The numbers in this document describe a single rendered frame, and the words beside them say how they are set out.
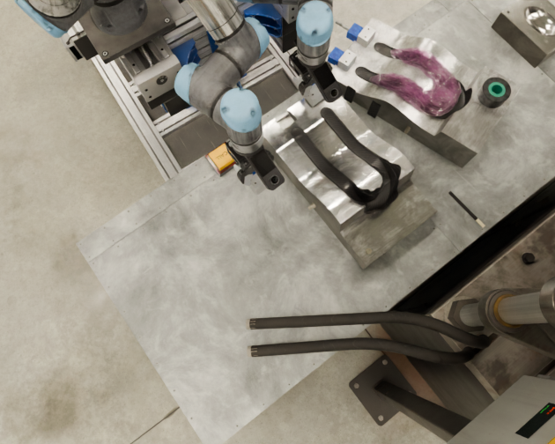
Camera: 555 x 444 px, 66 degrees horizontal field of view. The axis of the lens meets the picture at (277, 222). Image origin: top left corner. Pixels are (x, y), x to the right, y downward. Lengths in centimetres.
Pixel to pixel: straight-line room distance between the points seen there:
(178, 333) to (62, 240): 121
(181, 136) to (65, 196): 69
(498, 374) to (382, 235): 49
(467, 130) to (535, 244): 39
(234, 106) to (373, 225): 57
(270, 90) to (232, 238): 105
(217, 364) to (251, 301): 19
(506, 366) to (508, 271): 26
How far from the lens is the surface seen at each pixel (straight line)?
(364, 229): 122
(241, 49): 93
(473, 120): 137
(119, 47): 132
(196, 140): 205
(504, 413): 97
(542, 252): 146
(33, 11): 117
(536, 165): 152
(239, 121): 82
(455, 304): 129
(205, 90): 88
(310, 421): 206
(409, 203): 127
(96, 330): 220
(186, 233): 129
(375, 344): 116
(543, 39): 166
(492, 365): 136
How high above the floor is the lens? 202
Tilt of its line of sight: 75 degrees down
